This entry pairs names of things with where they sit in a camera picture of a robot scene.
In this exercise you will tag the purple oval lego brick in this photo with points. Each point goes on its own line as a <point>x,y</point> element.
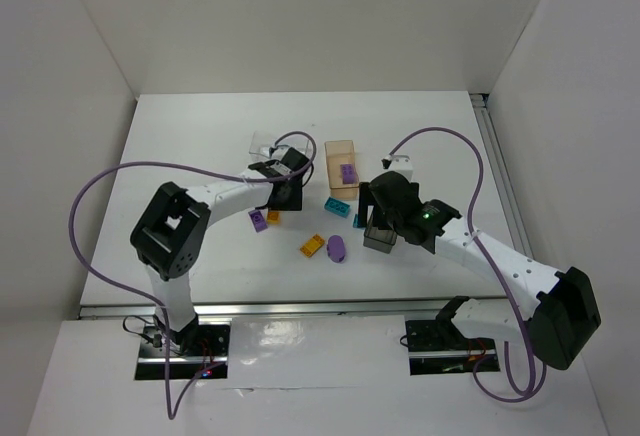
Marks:
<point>336,249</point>

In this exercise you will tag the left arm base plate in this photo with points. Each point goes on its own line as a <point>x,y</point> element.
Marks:
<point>210,348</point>

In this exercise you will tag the yellow small lego brick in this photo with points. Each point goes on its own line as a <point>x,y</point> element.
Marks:
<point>273,217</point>

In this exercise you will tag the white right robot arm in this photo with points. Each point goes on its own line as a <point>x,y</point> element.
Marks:
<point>556,311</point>

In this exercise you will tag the yellow long lego brick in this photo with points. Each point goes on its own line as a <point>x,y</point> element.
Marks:
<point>312,246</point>

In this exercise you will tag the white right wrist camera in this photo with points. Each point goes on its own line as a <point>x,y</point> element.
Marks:
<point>400,164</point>

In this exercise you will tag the front aluminium rail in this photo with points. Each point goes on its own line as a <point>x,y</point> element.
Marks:
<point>278,309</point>

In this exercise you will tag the clear transparent container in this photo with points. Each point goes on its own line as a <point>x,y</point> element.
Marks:
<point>265,146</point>

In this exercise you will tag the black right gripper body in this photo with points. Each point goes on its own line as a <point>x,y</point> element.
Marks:
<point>375,212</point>

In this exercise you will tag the aluminium frame rail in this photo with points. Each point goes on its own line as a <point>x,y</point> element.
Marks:
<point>500,172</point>

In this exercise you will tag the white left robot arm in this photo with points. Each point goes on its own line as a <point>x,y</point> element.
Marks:
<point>170,232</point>

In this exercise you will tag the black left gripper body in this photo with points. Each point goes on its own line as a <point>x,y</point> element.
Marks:
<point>267,170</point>

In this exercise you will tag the smoky grey transparent container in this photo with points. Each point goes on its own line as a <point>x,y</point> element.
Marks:
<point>381,240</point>

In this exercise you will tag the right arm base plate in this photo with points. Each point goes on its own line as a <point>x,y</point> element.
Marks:
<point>434,350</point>

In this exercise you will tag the amber transparent container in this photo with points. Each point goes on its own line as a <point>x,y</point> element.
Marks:
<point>337,153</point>

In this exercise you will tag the teal long lego brick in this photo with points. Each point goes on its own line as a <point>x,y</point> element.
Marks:
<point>337,207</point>

